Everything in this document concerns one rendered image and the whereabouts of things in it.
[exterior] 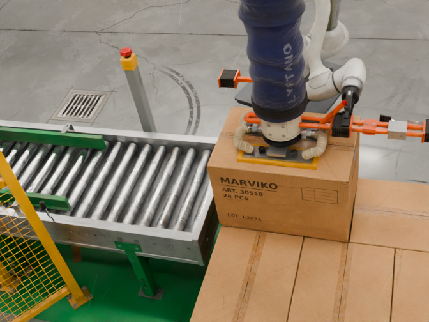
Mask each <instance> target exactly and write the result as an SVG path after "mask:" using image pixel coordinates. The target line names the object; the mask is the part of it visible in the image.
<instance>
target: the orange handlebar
mask: <svg viewBox="0 0 429 322"><path fill-rule="evenodd" d="M237 81H238V82H251V83H253V81H252V80H251V78H250V77H243V76H238V77H237ZM250 117H254V118H250ZM255 118H258V117H257V116H256V115H255V113H254V112H248V113H246V114H245V116H244V120H245V121H246V122H247V123H255V124H261V122H260V119H255ZM322 119H323V118H322V117H313V116H301V120H313V121H319V122H320V121H321V120H322ZM352 125H359V126H352V130H351V132H362V133H363V134H365V135H375V134H388V129H384V128H388V125H389V122H381V121H377V119H364V120H355V119H353V123H352ZM360 126H363V127H360ZM298 127H301V128H316V129H324V130H330V125H328V124H320V123H304V122H300V123H299V126H298ZM377 127H384V128H377ZM407 129H408V130H423V125H415V124H407ZM408 130H407V133H406V136H410V137H422V135H423V132H417V131H408Z"/></svg>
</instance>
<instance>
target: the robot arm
mask: <svg viewBox="0 0 429 322"><path fill-rule="evenodd" d="M314 1H315V6H316V15H315V22H314V23H313V26H312V28H311V30H310V31H309V34H307V35H305V36H304V35H302V37H303V42H304V47H303V52H302V55H303V57H304V60H305V69H304V72H303V75H304V78H305V82H306V90H307V96H308V99H309V100H311V101H321V100H326V99H328V98H332V97H334V96H336V95H338V94H342V97H341V98H342V100H346V101H347V102H348V104H347V105H346V106H345V107H344V111H342V113H344V114H343V117H342V124H341V127H349V122H350V113H352V111H353V108H354V104H356V103H358V101H359V97H360V96H361V93H362V90H363V85H364V84H365V80H366V66H365V65H364V63H363V62H362V60H360V59H358V58H352V59H350V60H349V61H347V62H346V63H345V65H343V66H342V67H341V68H340V69H339V70H337V71H335V72H332V71H331V70H330V69H329V68H326V67H325V66H324V65H323V64H322V62H321V61H322V60H325V59H327V58H330V57H331V56H333V55H335V54H337V53H339V52H340V51H341V50H342V49H343V48H344V47H345V46H346V45H347V44H348V42H349V32H348V29H347V28H346V27H345V25H344V24H342V23H341V22H340V21H339V20H338V16H339V10H340V1H341V0H314Z"/></svg>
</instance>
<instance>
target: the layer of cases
mask: <svg viewBox="0 0 429 322"><path fill-rule="evenodd" d="M190 322H429V185H425V184H417V183H405V182H397V181H384V180H371V179H364V178H358V181H357V188H356V195H355V200H354V207H353V211H352V218H351V222H350V229H349V237H348V241H347V242H342V241H334V240H325V239H320V238H312V237H307V236H299V235H294V234H285V233H277V232H272V231H264V230H259V229H251V228H246V227H238V226H230V225H225V224H222V226H221V228H220V232H219V234H218V237H217V240H216V243H215V246H214V249H213V253H212V255H211V259H210V261H209V264H208V267H207V270H206V274H205V276H204V280H203V282H202V285H201V288H200V291H199V295H198V297H197V301H196V304H195V307H194V310H193V313H192V316H191V319H190Z"/></svg>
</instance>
